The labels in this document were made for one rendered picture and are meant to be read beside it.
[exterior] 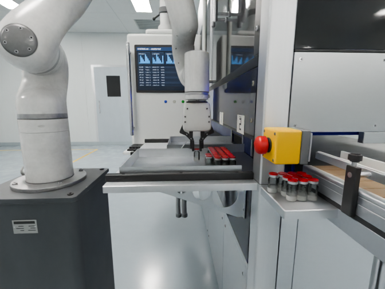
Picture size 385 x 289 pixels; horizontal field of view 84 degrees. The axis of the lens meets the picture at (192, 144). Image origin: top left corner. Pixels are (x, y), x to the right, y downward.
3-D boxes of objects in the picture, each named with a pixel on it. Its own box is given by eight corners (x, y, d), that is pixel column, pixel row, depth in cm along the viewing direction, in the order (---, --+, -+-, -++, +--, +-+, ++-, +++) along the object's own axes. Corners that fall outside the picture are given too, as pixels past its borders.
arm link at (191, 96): (208, 93, 78) (208, 101, 79) (184, 93, 78) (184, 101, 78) (211, 92, 70) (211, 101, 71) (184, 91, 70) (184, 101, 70)
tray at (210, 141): (230, 141, 120) (230, 136, 120) (244, 151, 95) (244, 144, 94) (169, 142, 119) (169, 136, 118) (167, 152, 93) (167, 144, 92)
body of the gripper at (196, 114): (209, 98, 78) (209, 129, 80) (181, 98, 78) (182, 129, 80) (212, 98, 71) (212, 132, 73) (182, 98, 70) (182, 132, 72)
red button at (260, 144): (267, 151, 50) (268, 134, 49) (275, 155, 46) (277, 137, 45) (251, 152, 49) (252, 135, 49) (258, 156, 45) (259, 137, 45)
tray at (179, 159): (223, 156, 86) (223, 147, 86) (241, 177, 61) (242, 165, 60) (138, 157, 85) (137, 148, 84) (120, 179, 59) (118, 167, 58)
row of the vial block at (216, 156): (212, 158, 82) (213, 146, 81) (222, 172, 65) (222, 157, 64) (207, 158, 82) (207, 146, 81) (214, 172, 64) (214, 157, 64)
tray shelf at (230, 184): (228, 143, 126) (228, 140, 125) (286, 189, 57) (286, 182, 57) (146, 144, 123) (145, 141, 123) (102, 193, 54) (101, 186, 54)
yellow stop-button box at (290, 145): (290, 156, 52) (293, 127, 50) (308, 164, 45) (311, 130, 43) (260, 156, 51) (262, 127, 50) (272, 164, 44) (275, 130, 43)
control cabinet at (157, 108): (199, 141, 173) (200, 36, 159) (201, 145, 154) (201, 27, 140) (137, 141, 172) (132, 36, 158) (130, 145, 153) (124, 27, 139)
